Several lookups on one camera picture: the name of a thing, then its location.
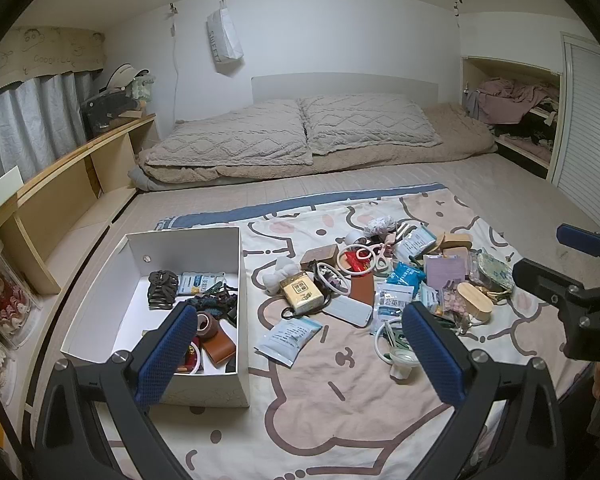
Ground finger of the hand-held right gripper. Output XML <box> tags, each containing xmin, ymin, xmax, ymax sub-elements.
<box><xmin>556</xmin><ymin>225</ymin><xmax>600</xmax><ymax>261</ymax></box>
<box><xmin>511</xmin><ymin>258</ymin><xmax>600</xmax><ymax>322</ymax></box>

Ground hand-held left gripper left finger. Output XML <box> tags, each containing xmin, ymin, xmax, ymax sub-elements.
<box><xmin>32</xmin><ymin>304</ymin><xmax>199</xmax><ymax>480</ymax></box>

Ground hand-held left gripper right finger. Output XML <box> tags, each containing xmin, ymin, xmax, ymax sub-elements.
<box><xmin>402</xmin><ymin>302</ymin><xmax>567</xmax><ymax>480</ymax></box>

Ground wooden oval box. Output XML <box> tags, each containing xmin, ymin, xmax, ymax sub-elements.
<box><xmin>456</xmin><ymin>281</ymin><xmax>494</xmax><ymax>322</ymax></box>

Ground white cardboard box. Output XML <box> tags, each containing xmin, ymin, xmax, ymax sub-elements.
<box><xmin>60</xmin><ymin>226</ymin><xmax>251</xmax><ymax>408</ymax></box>

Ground red round item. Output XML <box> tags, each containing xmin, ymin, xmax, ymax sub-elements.
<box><xmin>182</xmin><ymin>340</ymin><xmax>204</xmax><ymax>375</ymax></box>

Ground white plastic connector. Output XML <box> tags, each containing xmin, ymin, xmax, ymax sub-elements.
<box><xmin>389</xmin><ymin>353</ymin><xmax>419</xmax><ymax>382</ymax></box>

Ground clear bag green-blue contents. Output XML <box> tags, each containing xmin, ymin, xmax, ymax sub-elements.
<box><xmin>472</xmin><ymin>251</ymin><xmax>517</xmax><ymax>295</ymax></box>

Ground brown tape roll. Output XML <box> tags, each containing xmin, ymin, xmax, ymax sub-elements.
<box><xmin>195</xmin><ymin>311</ymin><xmax>222</xmax><ymax>339</ymax></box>

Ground brown leather wallet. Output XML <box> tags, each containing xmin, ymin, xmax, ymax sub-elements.
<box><xmin>201</xmin><ymin>335</ymin><xmax>237</xmax><ymax>365</ymax></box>

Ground bag of pink pieces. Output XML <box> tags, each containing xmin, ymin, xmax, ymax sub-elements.
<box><xmin>432</xmin><ymin>284</ymin><xmax>467</xmax><ymax>333</ymax></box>

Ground clear face mask packet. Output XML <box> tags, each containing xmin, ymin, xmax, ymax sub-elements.
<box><xmin>419</xmin><ymin>285</ymin><xmax>442</xmax><ymax>317</ymax></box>

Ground large white medicine packet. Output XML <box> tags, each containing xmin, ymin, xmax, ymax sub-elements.
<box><xmin>374</xmin><ymin>284</ymin><xmax>416</xmax><ymax>333</ymax></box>

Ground black hair claw clip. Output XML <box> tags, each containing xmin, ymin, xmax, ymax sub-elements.
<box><xmin>147</xmin><ymin>270</ymin><xmax>180</xmax><ymax>311</ymax></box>

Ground dark lace cloth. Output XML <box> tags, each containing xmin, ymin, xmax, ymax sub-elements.
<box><xmin>185</xmin><ymin>282</ymin><xmax>239</xmax><ymax>328</ymax></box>

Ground flat blue white packet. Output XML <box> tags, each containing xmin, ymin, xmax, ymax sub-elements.
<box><xmin>177</xmin><ymin>272</ymin><xmax>227</xmax><ymax>297</ymax></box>

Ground blue crinkled packet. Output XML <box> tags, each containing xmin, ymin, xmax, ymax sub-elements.
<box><xmin>384</xmin><ymin>261</ymin><xmax>427</xmax><ymax>292</ymax></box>

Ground beige bed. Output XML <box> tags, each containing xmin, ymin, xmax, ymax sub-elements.
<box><xmin>25</xmin><ymin>155</ymin><xmax>600</xmax><ymax>480</ymax></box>

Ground white plastic case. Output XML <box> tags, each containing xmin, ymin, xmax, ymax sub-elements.
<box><xmin>324</xmin><ymin>294</ymin><xmax>374</xmax><ymax>329</ymax></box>

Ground brown leather card holder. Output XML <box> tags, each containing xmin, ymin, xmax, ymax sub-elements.
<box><xmin>349</xmin><ymin>275</ymin><xmax>377</xmax><ymax>309</ymax></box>

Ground wooden closet shelf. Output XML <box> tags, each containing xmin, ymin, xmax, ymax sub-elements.
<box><xmin>461</xmin><ymin>55</ymin><xmax>564</xmax><ymax>172</ymax></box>

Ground white louvre door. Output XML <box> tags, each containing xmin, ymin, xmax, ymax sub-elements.
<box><xmin>549</xmin><ymin>31</ymin><xmax>600</xmax><ymax>242</ymax></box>

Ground pale blue white packet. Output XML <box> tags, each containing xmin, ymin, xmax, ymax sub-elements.
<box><xmin>394</xmin><ymin>225</ymin><xmax>437</xmax><ymax>262</ymax></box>

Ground pink scissors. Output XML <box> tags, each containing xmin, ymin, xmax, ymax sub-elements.
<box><xmin>355</xmin><ymin>241</ymin><xmax>392</xmax><ymax>272</ymax></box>

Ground dark clothes pile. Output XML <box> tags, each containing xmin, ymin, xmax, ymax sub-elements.
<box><xmin>494</xmin><ymin>105</ymin><xmax>557</xmax><ymax>162</ymax></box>

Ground small white medicine packet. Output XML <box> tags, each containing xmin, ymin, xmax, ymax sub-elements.
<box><xmin>253</xmin><ymin>318</ymin><xmax>323</xmax><ymax>367</ymax></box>

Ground red packet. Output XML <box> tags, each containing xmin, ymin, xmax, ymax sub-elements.
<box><xmin>344</xmin><ymin>251</ymin><xmax>374</xmax><ymax>277</ymax></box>

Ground printed blanket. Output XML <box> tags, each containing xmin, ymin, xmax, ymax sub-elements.
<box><xmin>100</xmin><ymin>182</ymin><xmax>588</xmax><ymax>480</ymax></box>

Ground grey fluffy scrunchie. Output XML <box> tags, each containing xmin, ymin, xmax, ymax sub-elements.
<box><xmin>364</xmin><ymin>214</ymin><xmax>398</xmax><ymax>237</ymax></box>

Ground white fluffy bow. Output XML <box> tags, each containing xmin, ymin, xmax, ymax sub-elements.
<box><xmin>260</xmin><ymin>256</ymin><xmax>302</xmax><ymax>295</ymax></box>

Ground yellow paper box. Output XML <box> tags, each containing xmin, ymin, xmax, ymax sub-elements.
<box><xmin>279</xmin><ymin>270</ymin><xmax>329</xmax><ymax>317</ymax></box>

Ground brown cardboard box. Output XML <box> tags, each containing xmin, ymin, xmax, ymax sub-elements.
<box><xmin>300</xmin><ymin>244</ymin><xmax>339</xmax><ymax>272</ymax></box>

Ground pink clothes pile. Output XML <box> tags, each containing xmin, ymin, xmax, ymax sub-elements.
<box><xmin>464</xmin><ymin>77</ymin><xmax>561</xmax><ymax>127</ymax></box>

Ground beige fleece duvet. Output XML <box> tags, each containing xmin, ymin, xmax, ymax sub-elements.
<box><xmin>127</xmin><ymin>102</ymin><xmax>498</xmax><ymax>192</ymax></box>

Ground wooden bedside shelf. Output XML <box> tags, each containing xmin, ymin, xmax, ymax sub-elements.
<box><xmin>0</xmin><ymin>112</ymin><xmax>158</xmax><ymax>297</ymax></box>

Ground beige textured pillow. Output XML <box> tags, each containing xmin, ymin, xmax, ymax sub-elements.
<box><xmin>298</xmin><ymin>94</ymin><xmax>443</xmax><ymax>156</ymax></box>
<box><xmin>137</xmin><ymin>99</ymin><xmax>314</xmax><ymax>167</ymax></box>

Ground white card board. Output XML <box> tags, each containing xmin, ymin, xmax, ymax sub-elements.
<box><xmin>0</xmin><ymin>166</ymin><xmax>25</xmax><ymax>212</ymax></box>

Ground black bag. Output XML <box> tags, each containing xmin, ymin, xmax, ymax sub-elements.
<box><xmin>80</xmin><ymin>91</ymin><xmax>142</xmax><ymax>136</ymax></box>

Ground grey curtain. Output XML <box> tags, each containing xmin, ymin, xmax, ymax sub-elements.
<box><xmin>0</xmin><ymin>71</ymin><xmax>95</xmax><ymax>192</ymax></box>

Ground green plush toy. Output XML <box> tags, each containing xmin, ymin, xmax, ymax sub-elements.
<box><xmin>130</xmin><ymin>72</ymin><xmax>157</xmax><ymax>109</ymax></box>

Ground white headboard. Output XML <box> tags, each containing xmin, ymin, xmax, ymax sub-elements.
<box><xmin>251</xmin><ymin>74</ymin><xmax>441</xmax><ymax>107</ymax></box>

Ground white hat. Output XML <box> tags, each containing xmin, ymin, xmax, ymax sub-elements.
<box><xmin>102</xmin><ymin>63</ymin><xmax>149</xmax><ymax>94</ymax></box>

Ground tan printed valance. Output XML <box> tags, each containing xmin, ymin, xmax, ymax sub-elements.
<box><xmin>0</xmin><ymin>26</ymin><xmax>107</xmax><ymax>97</ymax></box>

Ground white hanging bag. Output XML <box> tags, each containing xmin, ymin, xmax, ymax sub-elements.
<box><xmin>206</xmin><ymin>0</ymin><xmax>244</xmax><ymax>66</ymax></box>

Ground white ring with beads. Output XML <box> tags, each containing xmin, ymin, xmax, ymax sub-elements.
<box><xmin>314</xmin><ymin>261</ymin><xmax>355</xmax><ymax>297</ymax></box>

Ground black hair tie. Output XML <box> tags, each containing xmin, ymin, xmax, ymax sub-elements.
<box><xmin>280</xmin><ymin>295</ymin><xmax>333</xmax><ymax>321</ymax></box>

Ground white plastic ring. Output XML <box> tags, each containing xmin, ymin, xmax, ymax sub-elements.
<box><xmin>336</xmin><ymin>244</ymin><xmax>377</xmax><ymax>279</ymax></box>

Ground white wall cable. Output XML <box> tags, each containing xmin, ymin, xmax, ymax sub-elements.
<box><xmin>168</xmin><ymin>4</ymin><xmax>182</xmax><ymax>128</ymax></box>

